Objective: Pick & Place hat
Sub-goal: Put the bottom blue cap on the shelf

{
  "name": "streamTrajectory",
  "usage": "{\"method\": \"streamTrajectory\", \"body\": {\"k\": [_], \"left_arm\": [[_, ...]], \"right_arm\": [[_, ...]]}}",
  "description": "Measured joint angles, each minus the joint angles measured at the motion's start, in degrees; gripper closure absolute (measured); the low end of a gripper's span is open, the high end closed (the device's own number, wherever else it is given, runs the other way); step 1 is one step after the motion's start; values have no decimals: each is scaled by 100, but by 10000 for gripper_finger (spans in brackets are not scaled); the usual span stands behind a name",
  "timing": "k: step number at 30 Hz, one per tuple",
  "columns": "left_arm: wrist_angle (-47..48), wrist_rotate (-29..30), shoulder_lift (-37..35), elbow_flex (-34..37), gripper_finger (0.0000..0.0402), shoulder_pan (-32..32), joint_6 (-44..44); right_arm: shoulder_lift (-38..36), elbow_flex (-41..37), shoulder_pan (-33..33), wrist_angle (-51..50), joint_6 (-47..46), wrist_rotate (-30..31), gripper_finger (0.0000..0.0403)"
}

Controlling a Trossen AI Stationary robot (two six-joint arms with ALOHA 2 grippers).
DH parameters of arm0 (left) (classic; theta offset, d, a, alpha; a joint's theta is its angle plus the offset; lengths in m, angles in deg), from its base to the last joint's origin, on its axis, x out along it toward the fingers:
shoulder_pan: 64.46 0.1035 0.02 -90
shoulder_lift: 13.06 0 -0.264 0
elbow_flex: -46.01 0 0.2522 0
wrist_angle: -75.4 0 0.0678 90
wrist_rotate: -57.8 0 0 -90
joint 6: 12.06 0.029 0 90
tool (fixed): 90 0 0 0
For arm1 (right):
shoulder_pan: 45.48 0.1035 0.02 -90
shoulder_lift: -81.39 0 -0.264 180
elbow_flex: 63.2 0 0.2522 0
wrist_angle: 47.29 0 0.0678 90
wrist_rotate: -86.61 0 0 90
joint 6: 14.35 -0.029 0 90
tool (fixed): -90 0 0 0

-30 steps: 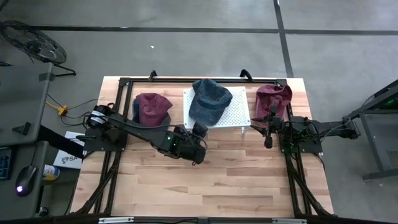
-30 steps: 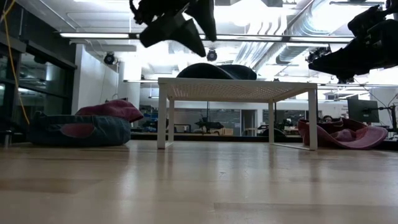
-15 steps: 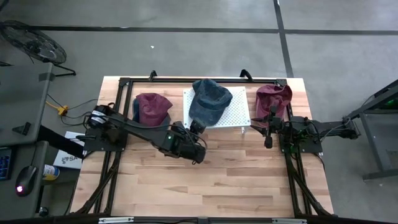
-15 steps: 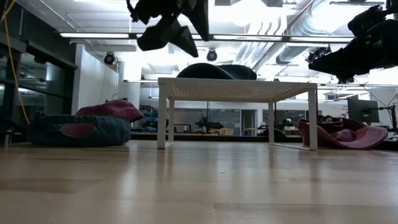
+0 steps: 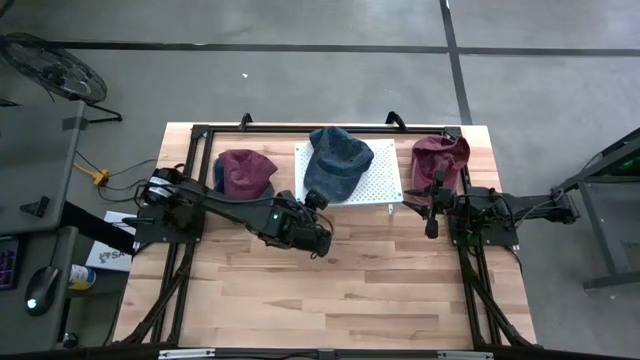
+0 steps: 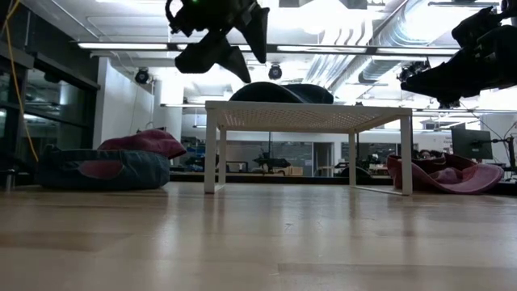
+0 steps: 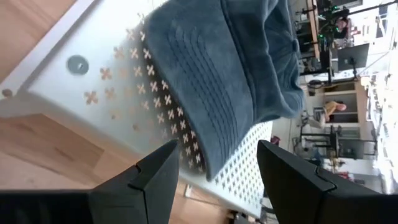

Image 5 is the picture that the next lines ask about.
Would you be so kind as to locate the grey metal cart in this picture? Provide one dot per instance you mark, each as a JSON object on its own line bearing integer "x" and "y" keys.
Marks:
{"x": 590, "y": 170}

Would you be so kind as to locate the white printed box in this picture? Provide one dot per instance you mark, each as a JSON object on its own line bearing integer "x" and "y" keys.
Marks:
{"x": 107, "y": 260}

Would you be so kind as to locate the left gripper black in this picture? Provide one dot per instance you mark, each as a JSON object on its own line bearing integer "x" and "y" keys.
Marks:
{"x": 312, "y": 242}

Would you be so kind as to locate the black frame hook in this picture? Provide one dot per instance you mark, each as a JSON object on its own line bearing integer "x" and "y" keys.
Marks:
{"x": 397, "y": 119}
{"x": 245, "y": 120}

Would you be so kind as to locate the maroon baseball cap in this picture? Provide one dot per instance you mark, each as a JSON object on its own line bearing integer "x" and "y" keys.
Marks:
{"x": 247, "y": 172}
{"x": 435, "y": 152}

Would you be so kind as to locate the backlit keyboard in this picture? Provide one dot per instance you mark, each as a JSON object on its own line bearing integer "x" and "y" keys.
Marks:
{"x": 7, "y": 262}

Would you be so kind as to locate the black floor fan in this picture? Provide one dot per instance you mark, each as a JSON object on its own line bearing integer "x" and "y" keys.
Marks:
{"x": 60, "y": 75}

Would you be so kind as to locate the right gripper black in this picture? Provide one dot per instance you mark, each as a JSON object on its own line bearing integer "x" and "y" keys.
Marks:
{"x": 450, "y": 204}

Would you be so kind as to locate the white perforated metal shelf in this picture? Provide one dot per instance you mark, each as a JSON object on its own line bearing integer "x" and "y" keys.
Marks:
{"x": 385, "y": 175}

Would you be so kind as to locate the black computer mouse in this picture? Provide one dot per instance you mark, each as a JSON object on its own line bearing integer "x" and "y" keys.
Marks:
{"x": 42, "y": 290}

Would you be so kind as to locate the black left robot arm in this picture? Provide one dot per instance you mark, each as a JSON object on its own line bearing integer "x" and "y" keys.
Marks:
{"x": 235, "y": 210}

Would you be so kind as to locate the black slanted beam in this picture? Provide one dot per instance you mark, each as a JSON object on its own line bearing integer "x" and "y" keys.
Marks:
{"x": 95, "y": 227}

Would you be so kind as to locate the black desk clamp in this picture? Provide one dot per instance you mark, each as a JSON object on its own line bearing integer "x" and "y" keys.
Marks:
{"x": 36, "y": 207}

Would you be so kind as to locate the black aluminium frame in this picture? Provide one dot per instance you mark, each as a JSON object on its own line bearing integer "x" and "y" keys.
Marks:
{"x": 270, "y": 129}

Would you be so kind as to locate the grey desk top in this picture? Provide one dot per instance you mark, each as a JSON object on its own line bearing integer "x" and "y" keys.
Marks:
{"x": 15, "y": 325}
{"x": 35, "y": 160}

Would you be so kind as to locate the yellow connector plug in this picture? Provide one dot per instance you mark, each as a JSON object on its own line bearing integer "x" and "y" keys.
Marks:
{"x": 101, "y": 177}

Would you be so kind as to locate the silver rail bracket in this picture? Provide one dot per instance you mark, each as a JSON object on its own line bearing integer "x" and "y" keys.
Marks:
{"x": 465, "y": 355}
{"x": 185, "y": 354}

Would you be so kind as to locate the white and yellow can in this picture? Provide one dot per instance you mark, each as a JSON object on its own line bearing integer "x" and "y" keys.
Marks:
{"x": 82, "y": 277}

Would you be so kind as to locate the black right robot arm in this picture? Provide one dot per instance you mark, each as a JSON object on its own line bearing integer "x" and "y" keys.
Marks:
{"x": 530, "y": 207}

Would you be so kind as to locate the black round knob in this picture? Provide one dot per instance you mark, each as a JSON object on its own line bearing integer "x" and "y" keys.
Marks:
{"x": 70, "y": 340}

